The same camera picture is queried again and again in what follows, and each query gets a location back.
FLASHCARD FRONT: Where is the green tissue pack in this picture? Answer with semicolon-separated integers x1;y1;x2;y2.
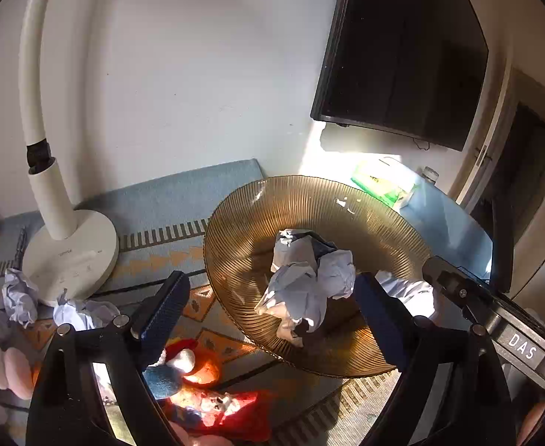
350;157;420;209

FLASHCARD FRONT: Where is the person's right hand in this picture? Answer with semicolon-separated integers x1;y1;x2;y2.
515;400;545;446

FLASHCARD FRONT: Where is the printed paper ball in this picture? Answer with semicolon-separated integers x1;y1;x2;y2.
273;229;339;271

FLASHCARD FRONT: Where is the patterned woven mat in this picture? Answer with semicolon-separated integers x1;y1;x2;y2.
0;158;408;446

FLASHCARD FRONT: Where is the red plush toy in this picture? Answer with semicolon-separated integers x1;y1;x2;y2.
161;338;274;444

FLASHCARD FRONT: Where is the black monitor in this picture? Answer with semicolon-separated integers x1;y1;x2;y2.
310;0;489;152

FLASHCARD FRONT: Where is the white desk lamp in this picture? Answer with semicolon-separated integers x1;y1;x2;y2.
18;0;120;308

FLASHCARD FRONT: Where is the pink white plush toy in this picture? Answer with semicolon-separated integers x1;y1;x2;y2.
0;339;37;403

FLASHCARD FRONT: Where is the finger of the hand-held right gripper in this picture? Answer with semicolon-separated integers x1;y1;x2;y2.
422;255;489;322

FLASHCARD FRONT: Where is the white door frame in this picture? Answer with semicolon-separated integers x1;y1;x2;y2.
453;62;545;298

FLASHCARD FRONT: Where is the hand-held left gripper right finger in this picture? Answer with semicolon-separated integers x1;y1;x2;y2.
353;272;517;446

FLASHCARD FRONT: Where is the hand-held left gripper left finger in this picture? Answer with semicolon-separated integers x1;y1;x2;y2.
25;269;191;446

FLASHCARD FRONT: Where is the blue white plush toy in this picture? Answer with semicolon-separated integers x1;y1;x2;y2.
143;348;197;401

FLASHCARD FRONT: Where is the amber ribbed glass bowl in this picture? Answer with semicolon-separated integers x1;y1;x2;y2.
202;175;433;378

